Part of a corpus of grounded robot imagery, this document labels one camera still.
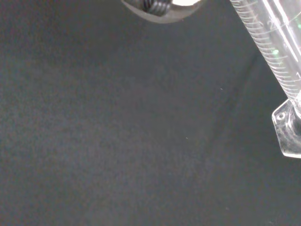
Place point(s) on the black bench cloth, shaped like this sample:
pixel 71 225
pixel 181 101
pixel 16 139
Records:
pixel 117 117

